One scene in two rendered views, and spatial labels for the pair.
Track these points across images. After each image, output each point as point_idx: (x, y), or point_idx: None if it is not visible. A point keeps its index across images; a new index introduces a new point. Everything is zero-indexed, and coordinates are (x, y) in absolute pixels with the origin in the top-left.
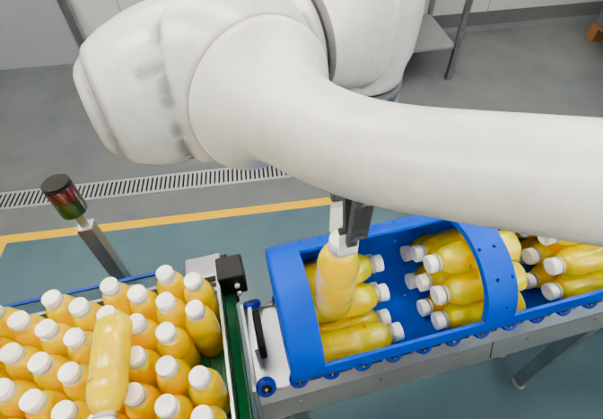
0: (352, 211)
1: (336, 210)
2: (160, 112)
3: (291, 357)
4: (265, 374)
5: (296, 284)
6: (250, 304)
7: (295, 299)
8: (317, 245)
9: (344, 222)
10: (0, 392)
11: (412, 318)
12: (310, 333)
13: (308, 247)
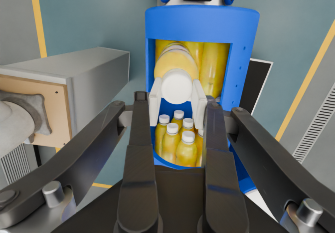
0: (75, 148)
1: (196, 102)
2: None
3: (148, 9)
4: None
5: (195, 28)
6: None
7: (183, 24)
8: (231, 63)
9: (140, 109)
10: None
11: (177, 104)
12: (156, 30)
13: (233, 54)
